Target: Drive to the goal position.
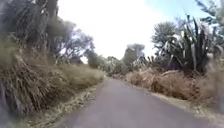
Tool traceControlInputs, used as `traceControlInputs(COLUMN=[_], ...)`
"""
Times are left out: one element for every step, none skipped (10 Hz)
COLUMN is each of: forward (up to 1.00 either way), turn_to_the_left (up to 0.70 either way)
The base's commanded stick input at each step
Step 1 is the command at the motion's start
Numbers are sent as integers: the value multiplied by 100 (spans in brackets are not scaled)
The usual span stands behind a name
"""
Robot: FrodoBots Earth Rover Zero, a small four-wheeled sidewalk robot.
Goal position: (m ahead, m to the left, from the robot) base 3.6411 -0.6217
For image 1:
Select distant trees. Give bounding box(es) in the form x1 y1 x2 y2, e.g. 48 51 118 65
96 43 154 77

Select grey asphalt path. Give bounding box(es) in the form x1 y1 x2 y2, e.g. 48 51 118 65
58 77 218 128

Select dry tall grass bushes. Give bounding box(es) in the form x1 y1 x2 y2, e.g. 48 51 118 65
124 59 224 108
0 39 106 118

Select dry grass verge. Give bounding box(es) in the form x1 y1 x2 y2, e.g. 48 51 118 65
13 81 106 128
133 83 224 128

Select row of dark trees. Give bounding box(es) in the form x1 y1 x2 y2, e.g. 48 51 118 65
0 0 101 68

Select row of trees and flax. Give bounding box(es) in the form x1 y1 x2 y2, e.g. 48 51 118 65
149 0 224 76

